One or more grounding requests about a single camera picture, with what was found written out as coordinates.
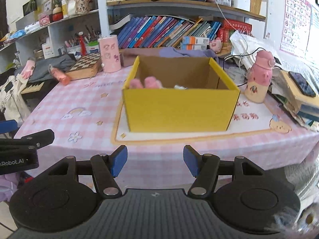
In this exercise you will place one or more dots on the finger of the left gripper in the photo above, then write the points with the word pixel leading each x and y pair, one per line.
pixel 8 126
pixel 41 138

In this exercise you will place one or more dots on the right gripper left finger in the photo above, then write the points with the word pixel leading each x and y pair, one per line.
pixel 106 168

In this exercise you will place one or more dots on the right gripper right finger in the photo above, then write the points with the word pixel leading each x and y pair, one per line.
pixel 204 169

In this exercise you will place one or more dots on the pink fuzzy glove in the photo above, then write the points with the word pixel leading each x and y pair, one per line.
pixel 149 83

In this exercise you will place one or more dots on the white tote bag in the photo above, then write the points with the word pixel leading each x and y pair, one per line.
pixel 13 105

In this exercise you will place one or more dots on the black keyboard piano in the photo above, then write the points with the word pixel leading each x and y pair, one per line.
pixel 38 90

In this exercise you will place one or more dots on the pink checkered tablecloth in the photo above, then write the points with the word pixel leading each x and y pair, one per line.
pixel 87 118

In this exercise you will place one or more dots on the pink glove on cloth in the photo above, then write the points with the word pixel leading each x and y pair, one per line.
pixel 28 69

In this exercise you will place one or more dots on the pink bottle lying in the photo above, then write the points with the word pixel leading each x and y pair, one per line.
pixel 59 75

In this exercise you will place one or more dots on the grey cloth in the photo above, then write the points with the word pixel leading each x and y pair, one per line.
pixel 39 70

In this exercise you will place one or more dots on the wooden chess board box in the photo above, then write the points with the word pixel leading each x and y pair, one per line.
pixel 86 67

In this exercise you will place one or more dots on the yellow cardboard box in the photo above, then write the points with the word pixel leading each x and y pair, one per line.
pixel 197 96

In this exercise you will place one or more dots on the red tassel ornament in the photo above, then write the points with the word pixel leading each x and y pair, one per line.
pixel 82 43

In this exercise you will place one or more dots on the green lid white jar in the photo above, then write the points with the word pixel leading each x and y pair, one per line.
pixel 93 47

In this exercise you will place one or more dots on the pink kids water bottle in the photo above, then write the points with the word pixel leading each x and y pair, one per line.
pixel 259 77

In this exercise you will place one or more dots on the stack of old books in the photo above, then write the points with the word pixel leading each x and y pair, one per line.
pixel 303 109

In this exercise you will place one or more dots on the pink sticker cylinder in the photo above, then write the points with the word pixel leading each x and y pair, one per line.
pixel 109 54

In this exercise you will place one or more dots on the mauve purple cloth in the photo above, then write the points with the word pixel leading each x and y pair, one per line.
pixel 128 56

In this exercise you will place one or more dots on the pink pig figurine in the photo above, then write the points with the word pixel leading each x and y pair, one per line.
pixel 216 45

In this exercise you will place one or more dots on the orange white medicine box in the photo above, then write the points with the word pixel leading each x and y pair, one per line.
pixel 191 40

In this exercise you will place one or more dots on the black smartphone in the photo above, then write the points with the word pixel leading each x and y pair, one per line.
pixel 302 84

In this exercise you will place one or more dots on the row of books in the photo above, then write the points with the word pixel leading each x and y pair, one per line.
pixel 168 31

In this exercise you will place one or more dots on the white shelf unit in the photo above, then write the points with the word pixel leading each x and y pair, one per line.
pixel 193 13

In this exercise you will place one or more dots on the alphabet wall poster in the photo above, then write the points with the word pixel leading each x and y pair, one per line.
pixel 296 27

